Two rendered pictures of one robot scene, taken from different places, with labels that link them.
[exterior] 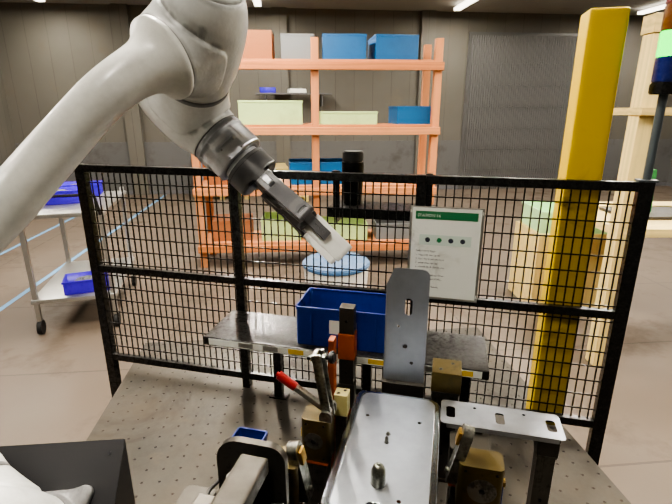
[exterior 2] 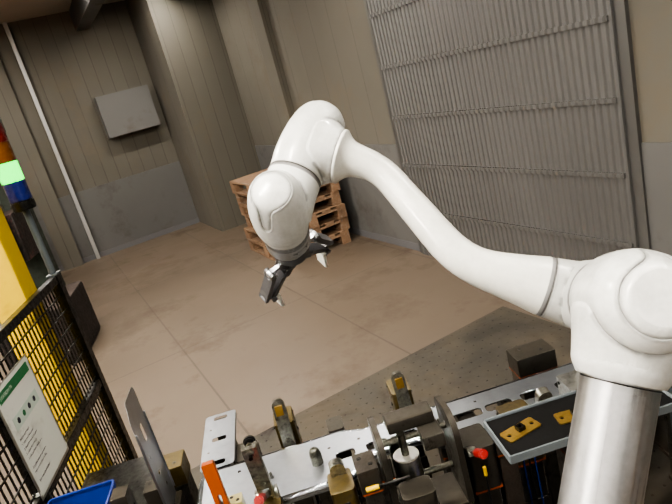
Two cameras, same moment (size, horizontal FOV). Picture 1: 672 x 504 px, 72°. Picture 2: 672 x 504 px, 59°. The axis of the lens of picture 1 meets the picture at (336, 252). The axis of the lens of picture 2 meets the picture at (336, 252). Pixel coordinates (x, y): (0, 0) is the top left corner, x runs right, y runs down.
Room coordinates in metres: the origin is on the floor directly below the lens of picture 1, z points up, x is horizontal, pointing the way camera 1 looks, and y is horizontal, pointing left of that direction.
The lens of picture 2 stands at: (1.00, 1.25, 1.96)
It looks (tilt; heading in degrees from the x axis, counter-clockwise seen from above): 17 degrees down; 252
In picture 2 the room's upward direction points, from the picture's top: 15 degrees counter-clockwise
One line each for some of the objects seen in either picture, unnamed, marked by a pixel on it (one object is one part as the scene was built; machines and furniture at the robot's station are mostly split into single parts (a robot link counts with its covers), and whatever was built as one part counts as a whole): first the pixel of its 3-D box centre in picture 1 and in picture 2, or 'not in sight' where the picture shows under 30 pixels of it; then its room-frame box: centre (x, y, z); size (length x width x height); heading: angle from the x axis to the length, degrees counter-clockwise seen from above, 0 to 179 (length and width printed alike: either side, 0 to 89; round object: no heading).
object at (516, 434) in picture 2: not in sight; (520, 427); (0.42, 0.34, 1.17); 0.08 x 0.04 x 0.01; 3
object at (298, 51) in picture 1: (316, 153); not in sight; (5.37, 0.22, 1.27); 2.75 x 0.76 x 2.54; 96
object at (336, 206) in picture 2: not in sight; (290, 209); (-0.78, -5.55, 0.47); 1.32 x 0.91 x 0.94; 96
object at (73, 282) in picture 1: (82, 248); not in sight; (3.88, 2.23, 0.58); 1.22 x 0.71 x 1.15; 10
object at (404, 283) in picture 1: (405, 327); (152, 452); (1.15, -0.19, 1.17); 0.12 x 0.01 x 0.34; 76
